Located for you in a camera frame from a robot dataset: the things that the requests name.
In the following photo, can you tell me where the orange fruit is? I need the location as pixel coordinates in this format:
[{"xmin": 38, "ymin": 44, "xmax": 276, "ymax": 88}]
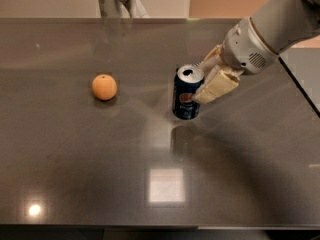
[{"xmin": 92, "ymin": 74, "xmax": 117, "ymax": 101}]

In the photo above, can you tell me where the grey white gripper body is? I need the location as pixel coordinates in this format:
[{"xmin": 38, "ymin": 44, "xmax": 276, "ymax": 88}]
[{"xmin": 221, "ymin": 17, "xmax": 278, "ymax": 74}]

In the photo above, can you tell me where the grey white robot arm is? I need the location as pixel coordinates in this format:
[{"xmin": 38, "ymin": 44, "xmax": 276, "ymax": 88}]
[{"xmin": 192, "ymin": 0, "xmax": 320, "ymax": 104}]

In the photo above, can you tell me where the blue pepsi can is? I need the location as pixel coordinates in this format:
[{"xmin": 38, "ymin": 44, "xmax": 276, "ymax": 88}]
[{"xmin": 172, "ymin": 64, "xmax": 204, "ymax": 120}]

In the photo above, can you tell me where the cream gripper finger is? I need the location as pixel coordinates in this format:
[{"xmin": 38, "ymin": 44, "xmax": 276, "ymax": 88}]
[
  {"xmin": 192, "ymin": 66, "xmax": 240, "ymax": 104},
  {"xmin": 199, "ymin": 44, "xmax": 222, "ymax": 74}
]

